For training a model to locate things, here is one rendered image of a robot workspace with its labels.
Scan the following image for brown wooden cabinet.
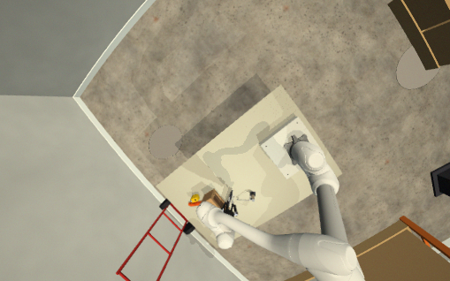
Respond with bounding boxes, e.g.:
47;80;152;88
202;189;233;209

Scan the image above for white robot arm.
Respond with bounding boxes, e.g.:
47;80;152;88
196;134;365;281

